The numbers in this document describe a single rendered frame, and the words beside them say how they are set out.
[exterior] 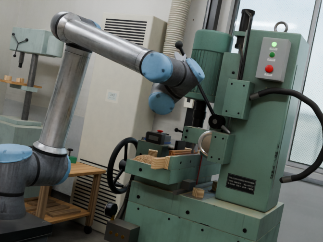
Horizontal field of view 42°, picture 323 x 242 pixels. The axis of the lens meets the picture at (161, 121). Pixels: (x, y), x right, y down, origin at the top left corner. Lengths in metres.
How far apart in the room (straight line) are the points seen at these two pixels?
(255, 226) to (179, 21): 2.12
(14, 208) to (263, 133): 1.03
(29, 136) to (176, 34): 1.59
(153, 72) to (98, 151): 2.32
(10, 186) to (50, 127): 0.29
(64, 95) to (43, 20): 2.89
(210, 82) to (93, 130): 1.90
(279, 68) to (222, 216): 0.61
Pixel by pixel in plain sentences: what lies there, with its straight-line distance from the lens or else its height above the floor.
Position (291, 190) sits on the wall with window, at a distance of 3.16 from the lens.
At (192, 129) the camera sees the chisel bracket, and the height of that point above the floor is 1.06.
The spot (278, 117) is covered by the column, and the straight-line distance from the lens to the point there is 1.73.
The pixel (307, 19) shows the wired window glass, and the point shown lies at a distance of 3.31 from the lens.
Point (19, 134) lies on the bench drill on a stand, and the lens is 3.87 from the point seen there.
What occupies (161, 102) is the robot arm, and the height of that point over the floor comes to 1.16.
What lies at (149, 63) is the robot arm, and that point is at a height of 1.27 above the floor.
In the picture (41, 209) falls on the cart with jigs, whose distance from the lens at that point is 3.03.
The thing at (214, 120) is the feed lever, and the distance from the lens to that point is 1.75.
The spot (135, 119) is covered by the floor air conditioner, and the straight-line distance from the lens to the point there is 3.36.
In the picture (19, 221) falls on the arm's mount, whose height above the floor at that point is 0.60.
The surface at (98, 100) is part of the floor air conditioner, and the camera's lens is 3.59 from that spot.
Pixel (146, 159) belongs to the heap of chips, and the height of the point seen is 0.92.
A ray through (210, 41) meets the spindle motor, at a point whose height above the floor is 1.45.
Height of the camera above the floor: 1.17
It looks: 3 degrees down
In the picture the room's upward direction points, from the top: 11 degrees clockwise
